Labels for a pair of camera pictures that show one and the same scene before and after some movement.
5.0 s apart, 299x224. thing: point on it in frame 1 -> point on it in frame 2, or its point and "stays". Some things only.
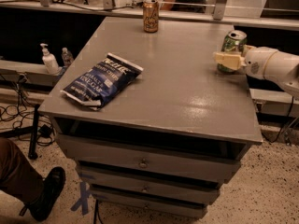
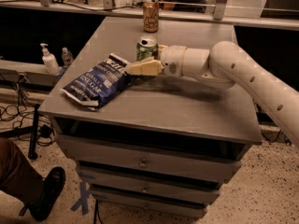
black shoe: [53, 183] stays
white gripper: [256, 62] -> [172, 61]
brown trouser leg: [19, 176] stays
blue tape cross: [83, 202] stays
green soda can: [234, 43] -> [147, 48]
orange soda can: [150, 15] stays
